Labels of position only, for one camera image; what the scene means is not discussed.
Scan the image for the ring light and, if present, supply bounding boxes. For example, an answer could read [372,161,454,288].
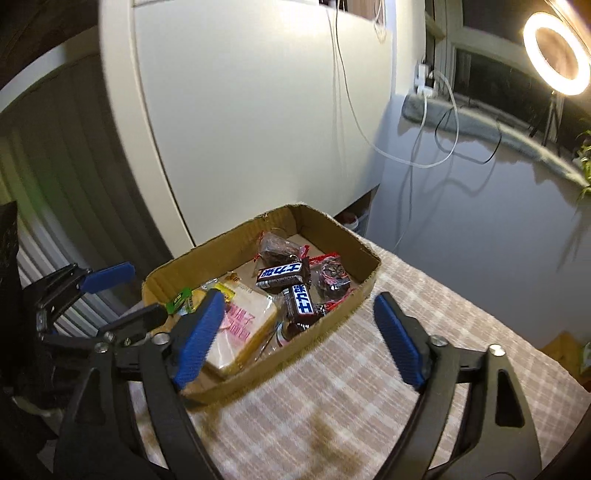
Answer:
[523,10,591,97]

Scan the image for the long white charging cable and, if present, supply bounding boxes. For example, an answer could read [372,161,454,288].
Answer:
[325,0,460,169]

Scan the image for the white power strip with chargers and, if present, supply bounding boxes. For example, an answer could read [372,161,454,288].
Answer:
[412,62,439,95]

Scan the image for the white cabinet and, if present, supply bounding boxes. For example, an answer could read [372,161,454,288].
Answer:
[99,0,393,250]

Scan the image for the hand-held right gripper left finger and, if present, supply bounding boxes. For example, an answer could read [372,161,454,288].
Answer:
[53,290,227,480]

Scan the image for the green candy packet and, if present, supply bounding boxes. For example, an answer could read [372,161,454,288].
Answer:
[166,287,195,315]

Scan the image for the potted spider plant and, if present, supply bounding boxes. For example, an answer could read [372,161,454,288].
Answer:
[575,131,591,199]

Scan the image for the cardboard box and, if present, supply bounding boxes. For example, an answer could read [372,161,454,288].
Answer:
[141,203,383,407]

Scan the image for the window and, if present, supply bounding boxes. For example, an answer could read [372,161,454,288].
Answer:
[425,0,591,153]

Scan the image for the dark chocolate bar packet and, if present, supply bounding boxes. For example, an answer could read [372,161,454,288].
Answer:
[256,258,312,291]
[283,284,326,326]

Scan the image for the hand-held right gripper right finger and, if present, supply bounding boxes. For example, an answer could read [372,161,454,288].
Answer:
[373,292,543,480]

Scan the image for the sliced bread packet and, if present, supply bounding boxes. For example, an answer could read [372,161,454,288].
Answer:
[203,272,280,377]

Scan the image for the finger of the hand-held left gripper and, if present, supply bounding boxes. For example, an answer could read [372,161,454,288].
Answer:
[97,304,168,347]
[39,262,137,320]

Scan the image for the grey striped curtain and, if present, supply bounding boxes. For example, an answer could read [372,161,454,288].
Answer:
[0,51,195,342]

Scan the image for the plaid tablecloth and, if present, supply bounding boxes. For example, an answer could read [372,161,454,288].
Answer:
[129,240,591,480]

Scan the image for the black light tripod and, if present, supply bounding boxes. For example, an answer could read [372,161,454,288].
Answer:
[529,92,561,148]

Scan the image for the brownie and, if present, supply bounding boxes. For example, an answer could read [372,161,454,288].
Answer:
[309,253,358,310]
[256,231,310,268]

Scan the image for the black cable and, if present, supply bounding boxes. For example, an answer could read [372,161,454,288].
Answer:
[434,108,504,164]

